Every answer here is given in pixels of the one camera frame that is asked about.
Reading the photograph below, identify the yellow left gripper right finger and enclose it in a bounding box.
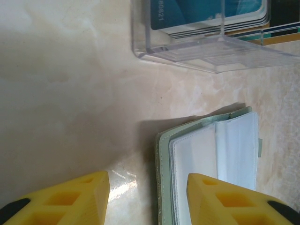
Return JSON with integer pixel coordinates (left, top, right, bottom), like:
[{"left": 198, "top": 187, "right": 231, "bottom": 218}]
[{"left": 187, "top": 172, "right": 300, "bottom": 225}]

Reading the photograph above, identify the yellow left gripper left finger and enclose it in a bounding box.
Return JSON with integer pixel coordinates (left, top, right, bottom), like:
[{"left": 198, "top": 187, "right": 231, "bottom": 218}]
[{"left": 0, "top": 170, "right": 110, "bottom": 225}]

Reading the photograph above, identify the green card holder wallet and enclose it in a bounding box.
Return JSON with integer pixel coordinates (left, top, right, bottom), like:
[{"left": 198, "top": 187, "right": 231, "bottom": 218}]
[{"left": 155, "top": 106, "right": 263, "bottom": 225}]

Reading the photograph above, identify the blue credit card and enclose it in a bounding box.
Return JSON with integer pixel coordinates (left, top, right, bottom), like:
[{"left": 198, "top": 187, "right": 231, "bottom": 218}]
[{"left": 150, "top": 0, "right": 263, "bottom": 31}]

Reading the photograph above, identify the clear acrylic card box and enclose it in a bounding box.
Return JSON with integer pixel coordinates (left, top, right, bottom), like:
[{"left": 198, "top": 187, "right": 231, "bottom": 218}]
[{"left": 130, "top": 0, "right": 300, "bottom": 75}]

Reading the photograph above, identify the gold credit card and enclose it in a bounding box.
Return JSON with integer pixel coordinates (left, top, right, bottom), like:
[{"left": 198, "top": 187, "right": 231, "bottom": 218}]
[{"left": 229, "top": 27, "right": 300, "bottom": 46}]

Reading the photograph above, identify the black credit card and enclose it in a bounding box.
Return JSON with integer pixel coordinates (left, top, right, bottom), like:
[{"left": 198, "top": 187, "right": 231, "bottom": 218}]
[{"left": 269, "top": 0, "right": 300, "bottom": 28}]

